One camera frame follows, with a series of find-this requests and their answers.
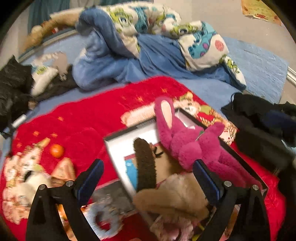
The beige fluffy plush item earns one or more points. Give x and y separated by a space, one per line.
179 194

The yellow wall certificate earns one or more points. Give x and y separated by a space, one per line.
259 10

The small orange fruit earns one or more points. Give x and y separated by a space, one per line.
56 150

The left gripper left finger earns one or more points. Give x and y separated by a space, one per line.
44 221

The brown plush teddy bear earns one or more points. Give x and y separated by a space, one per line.
66 18

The black plastic bag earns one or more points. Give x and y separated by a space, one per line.
16 85

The blue monster print comforter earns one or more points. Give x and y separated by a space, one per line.
133 41

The black clothing pile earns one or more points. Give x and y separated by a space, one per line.
266 131

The brown fuzzy headband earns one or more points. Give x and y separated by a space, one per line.
146 168

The dark card packaging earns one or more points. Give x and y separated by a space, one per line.
113 194

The blue knitted scrunchie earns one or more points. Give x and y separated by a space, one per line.
105 220

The magenta plush bear toy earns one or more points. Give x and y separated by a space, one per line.
187 145

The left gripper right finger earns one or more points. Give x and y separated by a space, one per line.
252 221

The red patterned blanket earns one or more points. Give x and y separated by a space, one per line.
80 120

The small monster print pillow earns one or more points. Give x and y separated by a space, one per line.
45 68

